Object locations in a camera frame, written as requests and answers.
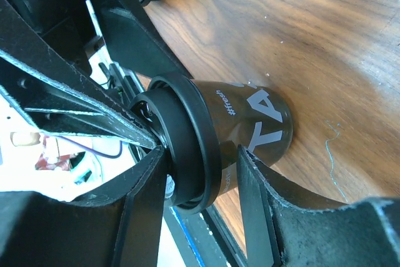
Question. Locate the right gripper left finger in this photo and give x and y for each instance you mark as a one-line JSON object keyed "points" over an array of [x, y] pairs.
{"points": [[116, 224]]}

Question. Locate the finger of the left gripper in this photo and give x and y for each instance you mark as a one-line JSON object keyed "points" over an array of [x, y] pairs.
{"points": [[54, 96], [132, 39]]}

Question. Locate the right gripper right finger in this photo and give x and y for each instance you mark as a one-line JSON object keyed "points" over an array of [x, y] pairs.
{"points": [[288, 225]]}

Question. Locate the black coffee cup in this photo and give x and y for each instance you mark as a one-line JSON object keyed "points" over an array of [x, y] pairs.
{"points": [[255, 117]]}

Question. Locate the black lid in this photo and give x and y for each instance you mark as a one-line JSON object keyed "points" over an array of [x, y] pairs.
{"points": [[177, 114]]}

